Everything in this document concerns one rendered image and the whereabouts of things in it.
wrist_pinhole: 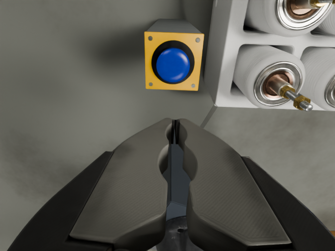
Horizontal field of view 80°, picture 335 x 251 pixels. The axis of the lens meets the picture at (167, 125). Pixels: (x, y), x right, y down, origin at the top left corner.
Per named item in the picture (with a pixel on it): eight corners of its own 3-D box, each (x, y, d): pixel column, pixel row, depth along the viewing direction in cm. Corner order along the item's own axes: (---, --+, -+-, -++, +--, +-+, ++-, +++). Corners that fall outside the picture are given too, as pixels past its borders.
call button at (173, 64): (187, 78, 27) (188, 83, 25) (157, 77, 27) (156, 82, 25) (190, 46, 25) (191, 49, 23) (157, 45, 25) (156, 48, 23)
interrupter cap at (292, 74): (310, 71, 32) (313, 72, 31) (280, 110, 36) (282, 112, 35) (270, 53, 31) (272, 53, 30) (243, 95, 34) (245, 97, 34)
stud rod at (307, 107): (285, 85, 31) (315, 106, 25) (281, 91, 32) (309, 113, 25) (280, 83, 31) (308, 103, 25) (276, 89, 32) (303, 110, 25)
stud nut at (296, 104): (310, 98, 27) (314, 101, 26) (301, 109, 28) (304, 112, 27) (298, 93, 26) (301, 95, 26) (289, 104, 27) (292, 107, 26)
